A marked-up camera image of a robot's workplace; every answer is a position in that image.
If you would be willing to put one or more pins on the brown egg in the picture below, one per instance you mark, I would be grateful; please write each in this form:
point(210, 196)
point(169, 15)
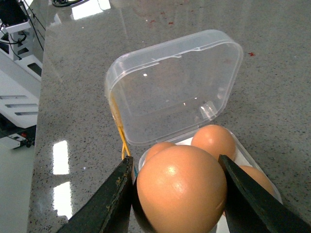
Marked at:
point(158, 148)
point(259, 177)
point(216, 140)

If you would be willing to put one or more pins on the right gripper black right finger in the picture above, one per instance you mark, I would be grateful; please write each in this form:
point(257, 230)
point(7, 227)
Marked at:
point(251, 209)

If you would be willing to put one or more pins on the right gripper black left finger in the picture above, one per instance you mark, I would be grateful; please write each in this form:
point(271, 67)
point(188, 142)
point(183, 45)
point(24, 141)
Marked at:
point(108, 210)

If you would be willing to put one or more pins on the brown egg back right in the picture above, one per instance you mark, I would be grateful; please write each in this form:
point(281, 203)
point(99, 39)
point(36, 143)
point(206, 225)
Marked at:
point(259, 177)

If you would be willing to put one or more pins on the brown egg front left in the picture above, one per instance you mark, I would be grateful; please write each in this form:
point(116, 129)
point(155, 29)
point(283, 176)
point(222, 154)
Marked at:
point(158, 148)

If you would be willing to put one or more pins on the blue rubber band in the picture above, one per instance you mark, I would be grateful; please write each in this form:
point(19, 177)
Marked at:
point(135, 171)

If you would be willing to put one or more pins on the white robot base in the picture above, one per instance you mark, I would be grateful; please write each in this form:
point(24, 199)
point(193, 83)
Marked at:
point(21, 52)

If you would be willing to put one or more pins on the brown egg back left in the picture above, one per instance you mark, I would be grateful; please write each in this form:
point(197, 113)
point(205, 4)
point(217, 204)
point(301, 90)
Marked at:
point(216, 140)

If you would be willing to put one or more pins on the clear plastic egg box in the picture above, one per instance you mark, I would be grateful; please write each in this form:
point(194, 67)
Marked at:
point(167, 92)

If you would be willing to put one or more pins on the yellow rubber band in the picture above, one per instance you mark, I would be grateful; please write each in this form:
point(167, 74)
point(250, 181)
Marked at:
point(117, 119)

